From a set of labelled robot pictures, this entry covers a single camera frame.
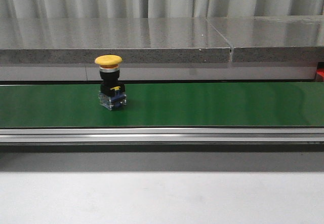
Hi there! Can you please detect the white base panel under slabs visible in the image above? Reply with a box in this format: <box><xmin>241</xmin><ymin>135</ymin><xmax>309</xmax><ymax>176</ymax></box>
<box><xmin>1</xmin><ymin>62</ymin><xmax>317</xmax><ymax>82</ymax></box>

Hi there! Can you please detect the green conveyor belt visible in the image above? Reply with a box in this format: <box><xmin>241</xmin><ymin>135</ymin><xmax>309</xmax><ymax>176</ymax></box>
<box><xmin>1</xmin><ymin>82</ymin><xmax>323</xmax><ymax>128</ymax></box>

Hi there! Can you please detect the grey stone slab right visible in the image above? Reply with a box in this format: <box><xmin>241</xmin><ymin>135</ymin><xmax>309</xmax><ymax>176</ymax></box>
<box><xmin>207</xmin><ymin>16</ymin><xmax>323</xmax><ymax>64</ymax></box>

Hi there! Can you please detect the grey stone slab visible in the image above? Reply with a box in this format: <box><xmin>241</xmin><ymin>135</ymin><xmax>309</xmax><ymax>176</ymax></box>
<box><xmin>1</xmin><ymin>18</ymin><xmax>230</xmax><ymax>64</ymax></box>
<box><xmin>207</xmin><ymin>16</ymin><xmax>323</xmax><ymax>64</ymax></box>

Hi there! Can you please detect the grey stone slab left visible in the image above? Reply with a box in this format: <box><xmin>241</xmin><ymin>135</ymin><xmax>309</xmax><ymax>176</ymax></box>
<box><xmin>1</xmin><ymin>18</ymin><xmax>230</xmax><ymax>64</ymax></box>

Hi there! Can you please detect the red object at right edge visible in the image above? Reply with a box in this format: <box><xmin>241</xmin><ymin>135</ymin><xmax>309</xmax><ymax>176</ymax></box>
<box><xmin>315</xmin><ymin>68</ymin><xmax>324</xmax><ymax>82</ymax></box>

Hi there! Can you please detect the aluminium conveyor side rail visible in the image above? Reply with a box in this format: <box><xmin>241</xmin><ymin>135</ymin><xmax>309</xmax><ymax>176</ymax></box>
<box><xmin>1</xmin><ymin>127</ymin><xmax>323</xmax><ymax>146</ymax></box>

